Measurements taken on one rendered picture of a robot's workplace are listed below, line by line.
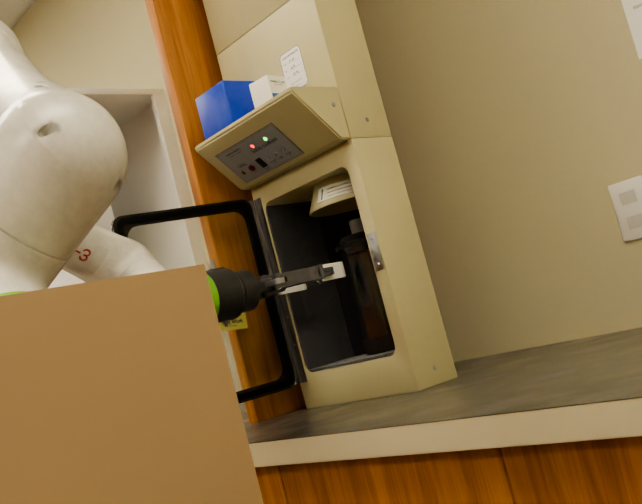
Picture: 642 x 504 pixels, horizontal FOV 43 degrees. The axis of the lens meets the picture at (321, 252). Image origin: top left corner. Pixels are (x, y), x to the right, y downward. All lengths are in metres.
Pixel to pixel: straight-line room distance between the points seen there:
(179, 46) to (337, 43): 0.41
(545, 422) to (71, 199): 0.56
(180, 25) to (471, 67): 0.64
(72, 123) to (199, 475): 0.33
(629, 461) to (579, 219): 0.85
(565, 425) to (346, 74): 0.85
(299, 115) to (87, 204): 0.76
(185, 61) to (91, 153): 1.08
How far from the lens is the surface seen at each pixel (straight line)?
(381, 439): 1.14
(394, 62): 2.02
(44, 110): 0.79
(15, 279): 0.78
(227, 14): 1.80
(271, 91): 1.56
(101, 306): 0.67
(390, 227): 1.52
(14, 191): 0.78
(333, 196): 1.59
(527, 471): 1.04
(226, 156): 1.66
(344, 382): 1.62
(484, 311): 1.90
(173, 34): 1.85
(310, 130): 1.51
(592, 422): 0.94
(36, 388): 0.64
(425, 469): 1.15
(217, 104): 1.64
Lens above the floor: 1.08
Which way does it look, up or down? 5 degrees up
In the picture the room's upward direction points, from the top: 15 degrees counter-clockwise
